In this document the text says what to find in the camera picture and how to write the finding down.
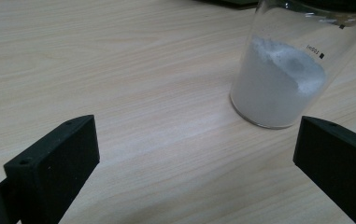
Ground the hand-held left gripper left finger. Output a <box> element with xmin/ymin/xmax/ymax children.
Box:
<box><xmin>3</xmin><ymin>114</ymin><xmax>101</xmax><ymax>224</ymax></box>

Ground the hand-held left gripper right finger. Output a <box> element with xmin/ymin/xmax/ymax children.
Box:
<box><xmin>292</xmin><ymin>115</ymin><xmax>356</xmax><ymax>224</ymax></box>

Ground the glass conical flask white powder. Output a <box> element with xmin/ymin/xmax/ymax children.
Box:
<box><xmin>229</xmin><ymin>0</ymin><xmax>356</xmax><ymax>130</ymax></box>

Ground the dark flat object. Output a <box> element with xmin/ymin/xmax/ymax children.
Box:
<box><xmin>193</xmin><ymin>0</ymin><xmax>261</xmax><ymax>9</ymax></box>

